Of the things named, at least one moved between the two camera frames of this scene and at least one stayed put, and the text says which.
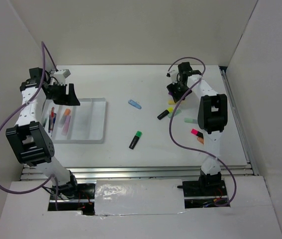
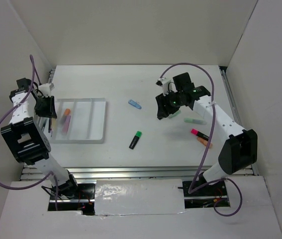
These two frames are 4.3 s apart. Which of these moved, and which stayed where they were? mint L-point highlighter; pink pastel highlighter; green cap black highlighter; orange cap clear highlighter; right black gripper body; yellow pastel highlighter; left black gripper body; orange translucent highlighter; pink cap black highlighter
Moved: left black gripper body; right black gripper body; yellow pastel highlighter
Stayed: green cap black highlighter; pink pastel highlighter; mint L-point highlighter; orange cap clear highlighter; pink cap black highlighter; orange translucent highlighter
